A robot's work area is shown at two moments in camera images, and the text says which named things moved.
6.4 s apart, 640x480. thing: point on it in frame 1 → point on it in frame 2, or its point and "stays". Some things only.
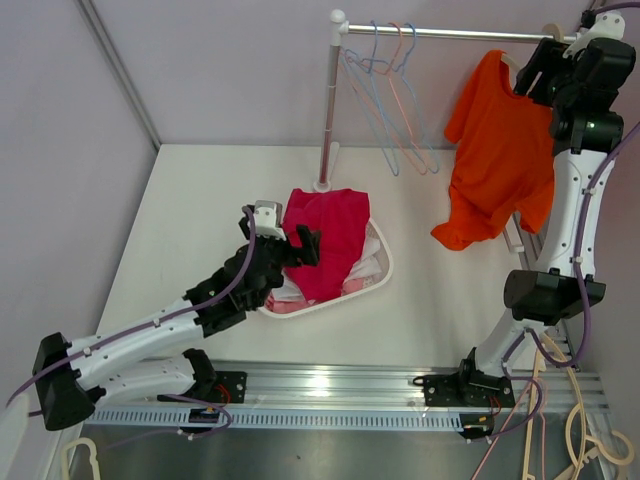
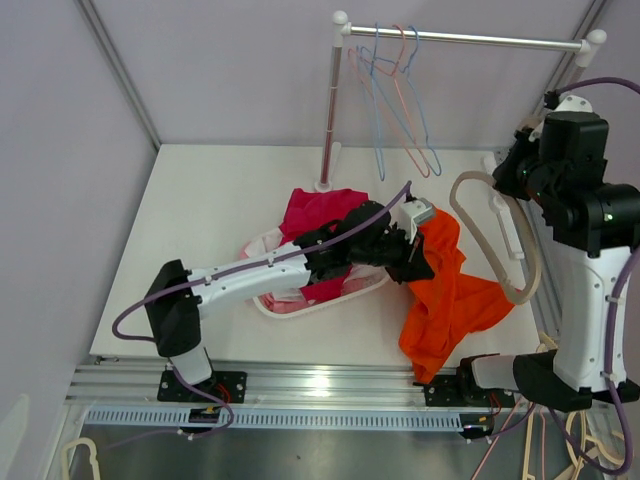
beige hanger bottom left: x=92 y=455 stays
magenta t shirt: x=342 y=218 stays
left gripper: x=309 y=244 → x=415 y=269
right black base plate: x=467 y=390 stays
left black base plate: x=228 y=387 stays
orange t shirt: x=503 y=163 → x=443 y=309
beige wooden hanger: x=552 y=28 → x=454 y=199
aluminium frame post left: x=109 y=44 stays
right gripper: x=547 y=56 → x=505 y=174
